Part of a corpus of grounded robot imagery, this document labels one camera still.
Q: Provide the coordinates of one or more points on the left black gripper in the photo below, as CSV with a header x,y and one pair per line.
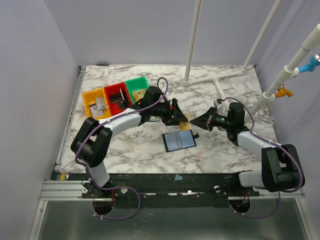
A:
x,y
178,115

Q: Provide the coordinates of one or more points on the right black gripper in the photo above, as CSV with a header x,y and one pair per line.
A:
x,y
211,121

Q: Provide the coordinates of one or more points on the gold beige credit card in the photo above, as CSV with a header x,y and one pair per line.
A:
x,y
185,126

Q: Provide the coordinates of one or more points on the black leather card holder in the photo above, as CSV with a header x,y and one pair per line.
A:
x,y
179,140

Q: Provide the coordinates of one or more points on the white vip card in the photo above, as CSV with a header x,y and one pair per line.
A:
x,y
101,104

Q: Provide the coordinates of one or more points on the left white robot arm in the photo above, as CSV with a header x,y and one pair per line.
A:
x,y
94,137

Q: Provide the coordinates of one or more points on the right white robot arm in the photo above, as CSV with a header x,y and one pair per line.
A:
x,y
281,169

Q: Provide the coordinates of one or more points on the beige card in green bin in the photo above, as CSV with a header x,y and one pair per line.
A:
x,y
138,94

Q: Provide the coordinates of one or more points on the black card in red bin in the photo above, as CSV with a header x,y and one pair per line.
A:
x,y
115,98

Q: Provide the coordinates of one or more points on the card in yellow bin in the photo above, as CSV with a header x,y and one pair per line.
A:
x,y
96,113

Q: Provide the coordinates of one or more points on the green plastic bin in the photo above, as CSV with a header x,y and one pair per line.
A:
x,y
136,84

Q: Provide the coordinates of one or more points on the red plastic bin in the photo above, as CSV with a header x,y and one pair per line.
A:
x,y
120,106

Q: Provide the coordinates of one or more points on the yellow pipe fitting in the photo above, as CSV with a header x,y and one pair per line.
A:
x,y
282,92

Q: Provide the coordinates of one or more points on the yellow plastic bin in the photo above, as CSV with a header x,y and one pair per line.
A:
x,y
89,99

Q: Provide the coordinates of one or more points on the white pipe with blue fitting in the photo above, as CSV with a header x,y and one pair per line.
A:
x,y
291,70

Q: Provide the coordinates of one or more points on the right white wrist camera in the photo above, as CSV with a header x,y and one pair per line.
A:
x,y
219,105

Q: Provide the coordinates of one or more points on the white pvc pipe frame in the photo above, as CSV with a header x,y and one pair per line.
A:
x,y
215,78

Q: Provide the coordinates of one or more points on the black metal base rail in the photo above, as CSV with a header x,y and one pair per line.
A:
x,y
165,190

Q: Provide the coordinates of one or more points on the aluminium extrusion rail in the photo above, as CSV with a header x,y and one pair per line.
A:
x,y
75,191

